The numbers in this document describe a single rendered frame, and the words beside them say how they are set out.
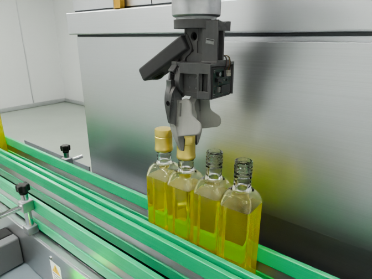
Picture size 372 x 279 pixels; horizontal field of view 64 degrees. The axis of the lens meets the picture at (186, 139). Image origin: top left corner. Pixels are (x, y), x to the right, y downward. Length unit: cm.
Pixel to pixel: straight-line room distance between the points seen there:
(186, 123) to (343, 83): 26
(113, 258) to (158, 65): 35
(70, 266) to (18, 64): 603
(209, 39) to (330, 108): 23
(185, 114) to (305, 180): 26
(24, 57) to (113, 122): 577
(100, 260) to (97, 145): 48
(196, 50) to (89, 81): 56
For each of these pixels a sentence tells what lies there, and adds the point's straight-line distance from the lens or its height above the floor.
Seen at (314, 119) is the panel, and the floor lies 119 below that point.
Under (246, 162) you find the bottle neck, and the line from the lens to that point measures 49.
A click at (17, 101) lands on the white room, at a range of 663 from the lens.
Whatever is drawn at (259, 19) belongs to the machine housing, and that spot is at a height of 136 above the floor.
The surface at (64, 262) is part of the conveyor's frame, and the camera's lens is 73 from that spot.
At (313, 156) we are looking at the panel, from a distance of 57.
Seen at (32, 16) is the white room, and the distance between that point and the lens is 677.
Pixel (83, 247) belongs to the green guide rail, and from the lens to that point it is 68.
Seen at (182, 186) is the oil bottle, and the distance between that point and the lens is 54.
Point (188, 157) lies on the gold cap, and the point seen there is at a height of 112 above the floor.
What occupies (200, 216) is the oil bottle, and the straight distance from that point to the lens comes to 55.
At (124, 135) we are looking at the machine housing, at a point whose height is 105.
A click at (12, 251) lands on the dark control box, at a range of 93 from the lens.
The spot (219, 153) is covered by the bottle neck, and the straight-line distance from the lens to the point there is 51.
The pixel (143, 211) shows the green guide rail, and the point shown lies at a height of 92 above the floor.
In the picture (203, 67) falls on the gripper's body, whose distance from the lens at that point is 44.
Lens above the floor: 133
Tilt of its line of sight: 19 degrees down
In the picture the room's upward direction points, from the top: straight up
